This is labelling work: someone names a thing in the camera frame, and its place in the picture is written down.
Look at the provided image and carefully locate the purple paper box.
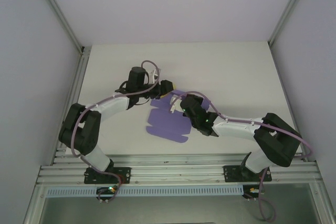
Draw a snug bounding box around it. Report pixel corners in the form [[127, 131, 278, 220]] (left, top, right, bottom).
[[145, 89, 211, 145]]

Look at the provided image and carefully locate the small circuit board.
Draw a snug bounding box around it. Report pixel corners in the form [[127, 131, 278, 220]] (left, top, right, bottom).
[[96, 186, 119, 196], [243, 184, 263, 200]]

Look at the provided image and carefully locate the grey metal sheet panel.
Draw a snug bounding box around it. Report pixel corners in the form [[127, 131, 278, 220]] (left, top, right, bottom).
[[23, 182, 336, 224]]

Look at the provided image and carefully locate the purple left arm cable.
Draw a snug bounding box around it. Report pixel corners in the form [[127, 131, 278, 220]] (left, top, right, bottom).
[[70, 60, 162, 204]]

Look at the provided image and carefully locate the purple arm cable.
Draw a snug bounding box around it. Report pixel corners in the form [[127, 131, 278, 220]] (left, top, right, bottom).
[[70, 60, 162, 204], [173, 91, 314, 222]]

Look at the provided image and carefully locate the aluminium side rail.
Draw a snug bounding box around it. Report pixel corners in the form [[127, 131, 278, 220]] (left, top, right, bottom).
[[267, 40, 309, 162], [54, 47, 91, 166]]

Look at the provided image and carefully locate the aluminium rail frame beam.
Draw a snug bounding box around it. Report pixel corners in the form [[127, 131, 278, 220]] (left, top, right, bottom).
[[36, 153, 322, 186]]

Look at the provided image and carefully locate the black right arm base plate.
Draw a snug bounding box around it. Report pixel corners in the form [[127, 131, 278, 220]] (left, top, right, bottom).
[[223, 165, 272, 183]]

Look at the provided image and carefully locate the slotted light blue cable duct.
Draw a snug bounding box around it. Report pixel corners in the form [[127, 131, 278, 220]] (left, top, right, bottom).
[[46, 184, 244, 198]]

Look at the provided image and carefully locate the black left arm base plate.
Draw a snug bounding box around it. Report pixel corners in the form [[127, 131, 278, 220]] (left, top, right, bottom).
[[83, 166, 132, 185]]

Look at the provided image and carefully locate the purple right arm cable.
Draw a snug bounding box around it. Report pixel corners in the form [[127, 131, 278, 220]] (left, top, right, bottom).
[[173, 91, 314, 222]]

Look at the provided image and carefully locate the aluminium corner post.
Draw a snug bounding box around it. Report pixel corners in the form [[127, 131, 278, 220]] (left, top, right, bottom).
[[33, 0, 86, 54], [267, 0, 313, 48]]

